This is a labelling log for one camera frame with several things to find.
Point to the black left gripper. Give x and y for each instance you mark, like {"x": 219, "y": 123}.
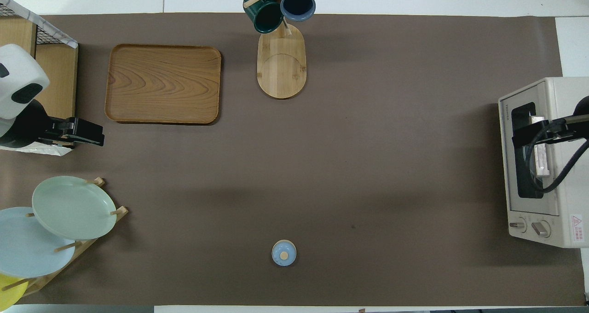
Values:
{"x": 57, "y": 131}

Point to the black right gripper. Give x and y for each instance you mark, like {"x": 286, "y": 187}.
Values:
{"x": 570, "y": 129}

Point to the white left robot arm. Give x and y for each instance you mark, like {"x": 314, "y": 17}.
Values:
{"x": 18, "y": 73}

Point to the cream toaster oven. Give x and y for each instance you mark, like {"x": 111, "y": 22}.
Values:
{"x": 570, "y": 165}

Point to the grey oven knob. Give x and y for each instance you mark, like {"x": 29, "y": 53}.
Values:
{"x": 519, "y": 225}
{"x": 541, "y": 228}

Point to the wooden shelf marble sides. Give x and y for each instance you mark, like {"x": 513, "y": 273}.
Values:
{"x": 60, "y": 73}

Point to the pale green plate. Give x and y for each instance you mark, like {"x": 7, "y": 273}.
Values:
{"x": 73, "y": 207}

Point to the wooden serving tray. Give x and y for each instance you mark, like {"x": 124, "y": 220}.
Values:
{"x": 161, "y": 85}

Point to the red warning sticker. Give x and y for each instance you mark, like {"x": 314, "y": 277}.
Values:
{"x": 578, "y": 228}

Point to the pale blue plate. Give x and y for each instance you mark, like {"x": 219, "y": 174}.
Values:
{"x": 27, "y": 248}

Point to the wooden plate rack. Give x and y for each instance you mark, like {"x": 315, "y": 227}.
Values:
{"x": 55, "y": 272}

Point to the yellow plate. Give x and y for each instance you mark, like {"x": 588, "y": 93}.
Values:
{"x": 10, "y": 292}

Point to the brown table mat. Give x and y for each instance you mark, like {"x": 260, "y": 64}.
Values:
{"x": 345, "y": 165}

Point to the wooden mug tree stand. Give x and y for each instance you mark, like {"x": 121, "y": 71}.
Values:
{"x": 280, "y": 69}

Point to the dark green mug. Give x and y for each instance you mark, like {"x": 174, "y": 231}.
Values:
{"x": 264, "y": 16}

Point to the blue mug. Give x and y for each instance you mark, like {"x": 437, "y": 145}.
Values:
{"x": 298, "y": 2}

